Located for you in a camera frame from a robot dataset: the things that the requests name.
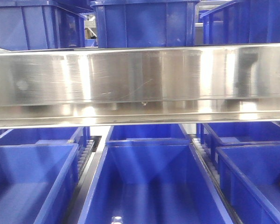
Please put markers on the roller track between bins left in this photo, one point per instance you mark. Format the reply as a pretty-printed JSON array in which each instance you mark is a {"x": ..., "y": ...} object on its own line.
[{"x": 87, "y": 164}]

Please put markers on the roller track between bins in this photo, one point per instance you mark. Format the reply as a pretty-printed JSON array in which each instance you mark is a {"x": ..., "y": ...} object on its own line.
[
  {"x": 215, "y": 177},
  {"x": 87, "y": 164}
]

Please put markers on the roller track between bins right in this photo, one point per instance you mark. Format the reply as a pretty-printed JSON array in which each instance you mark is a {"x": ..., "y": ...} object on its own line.
[{"x": 215, "y": 177}]

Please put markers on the steel shelf front beam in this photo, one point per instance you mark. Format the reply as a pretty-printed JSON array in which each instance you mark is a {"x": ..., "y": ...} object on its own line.
[{"x": 95, "y": 87}]

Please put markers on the dark blue bin rear centre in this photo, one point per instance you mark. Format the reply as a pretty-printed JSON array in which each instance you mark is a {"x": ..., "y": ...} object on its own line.
[{"x": 142, "y": 134}]

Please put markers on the dark blue bin rear left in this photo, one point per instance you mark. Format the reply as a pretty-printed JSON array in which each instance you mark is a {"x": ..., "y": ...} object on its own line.
[{"x": 53, "y": 135}]

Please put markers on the dark blue bin front centre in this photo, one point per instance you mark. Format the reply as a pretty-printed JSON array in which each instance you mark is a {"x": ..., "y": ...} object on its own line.
[{"x": 152, "y": 184}]

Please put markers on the dark blue bin rear right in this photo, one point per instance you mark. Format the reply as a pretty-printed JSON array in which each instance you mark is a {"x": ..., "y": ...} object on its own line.
[{"x": 214, "y": 135}]

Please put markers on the dark blue bin left stack lower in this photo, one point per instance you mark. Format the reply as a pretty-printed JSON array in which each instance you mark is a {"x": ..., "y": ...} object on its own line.
[{"x": 144, "y": 23}]

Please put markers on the dark blue bin front left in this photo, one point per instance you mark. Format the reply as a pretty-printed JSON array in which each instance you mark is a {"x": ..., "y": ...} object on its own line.
[{"x": 36, "y": 182}]

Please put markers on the dark blue bin front right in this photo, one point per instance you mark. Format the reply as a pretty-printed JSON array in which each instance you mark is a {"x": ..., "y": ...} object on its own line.
[{"x": 250, "y": 181}]

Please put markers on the dark blue bin upper left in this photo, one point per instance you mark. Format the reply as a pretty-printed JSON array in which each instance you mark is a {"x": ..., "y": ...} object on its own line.
[{"x": 42, "y": 24}]

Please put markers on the dark blue bin upper right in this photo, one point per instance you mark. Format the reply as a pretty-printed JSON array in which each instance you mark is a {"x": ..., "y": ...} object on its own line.
[{"x": 242, "y": 22}]

